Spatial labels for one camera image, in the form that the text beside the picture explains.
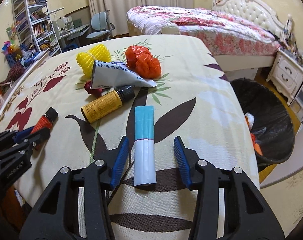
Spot red bottle black cap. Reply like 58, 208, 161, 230
30, 106, 59, 151

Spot white teal tube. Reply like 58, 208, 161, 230
134, 106, 156, 187

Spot orange foam net bundle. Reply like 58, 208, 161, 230
250, 133, 263, 156

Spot white tissue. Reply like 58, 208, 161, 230
245, 113, 254, 130

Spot black trash bag bin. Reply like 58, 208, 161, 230
231, 78, 295, 172

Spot floral bed sheet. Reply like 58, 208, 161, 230
0, 35, 259, 239

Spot gold bottle black cap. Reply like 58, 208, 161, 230
81, 85, 135, 124

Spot dark red ribbon bow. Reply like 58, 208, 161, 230
84, 80, 102, 98

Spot white blue paper packet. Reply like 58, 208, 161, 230
90, 60, 157, 89

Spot white bookshelf with books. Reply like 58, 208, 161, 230
11, 0, 62, 57

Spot white study desk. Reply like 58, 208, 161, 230
58, 24, 91, 47

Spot yellow foam net bundle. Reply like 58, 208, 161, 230
76, 44, 111, 78

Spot grey-blue desk chair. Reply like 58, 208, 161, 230
87, 10, 115, 41

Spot orange-red plastic bag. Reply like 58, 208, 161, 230
125, 45, 161, 79

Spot white nightstand with drawers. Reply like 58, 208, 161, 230
266, 49, 303, 106

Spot pink floral quilt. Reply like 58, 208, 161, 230
127, 5, 280, 56

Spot white tufted headboard bed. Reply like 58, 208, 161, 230
127, 0, 292, 72

